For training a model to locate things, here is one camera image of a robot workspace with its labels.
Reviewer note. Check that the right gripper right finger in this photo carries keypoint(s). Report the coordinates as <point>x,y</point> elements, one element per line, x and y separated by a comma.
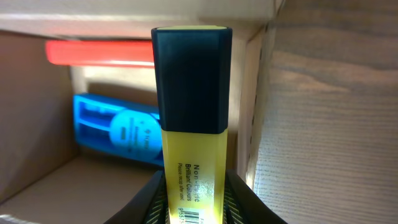
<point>242,206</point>

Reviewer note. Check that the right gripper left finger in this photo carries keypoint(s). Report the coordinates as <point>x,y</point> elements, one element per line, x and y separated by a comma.
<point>148,206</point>

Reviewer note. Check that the cardboard box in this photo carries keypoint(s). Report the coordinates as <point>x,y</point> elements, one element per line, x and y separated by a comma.
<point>43,179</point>

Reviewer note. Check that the yellow highlighter with dark cap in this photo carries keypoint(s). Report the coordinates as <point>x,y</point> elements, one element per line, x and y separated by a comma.
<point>192,71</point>

